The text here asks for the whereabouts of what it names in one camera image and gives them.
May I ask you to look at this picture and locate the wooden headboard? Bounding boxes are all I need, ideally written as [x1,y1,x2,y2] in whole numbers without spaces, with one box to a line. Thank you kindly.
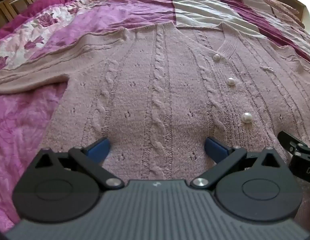
[0,0,41,32]

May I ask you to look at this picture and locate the pink and white bedspread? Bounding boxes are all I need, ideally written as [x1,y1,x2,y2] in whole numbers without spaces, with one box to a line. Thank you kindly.
[0,0,310,233]

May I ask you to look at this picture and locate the pink knitted cardigan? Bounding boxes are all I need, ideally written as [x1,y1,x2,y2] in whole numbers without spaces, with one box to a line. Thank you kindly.
[0,22,310,220]

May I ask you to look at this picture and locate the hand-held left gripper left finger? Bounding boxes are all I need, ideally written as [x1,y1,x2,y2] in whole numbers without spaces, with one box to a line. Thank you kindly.
[32,137,124,190]

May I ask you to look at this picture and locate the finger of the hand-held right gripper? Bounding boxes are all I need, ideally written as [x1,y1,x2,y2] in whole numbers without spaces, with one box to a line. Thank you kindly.
[277,130,310,155]

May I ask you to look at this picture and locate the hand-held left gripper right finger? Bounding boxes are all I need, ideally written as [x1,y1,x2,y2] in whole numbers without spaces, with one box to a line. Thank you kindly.
[191,137,283,189]

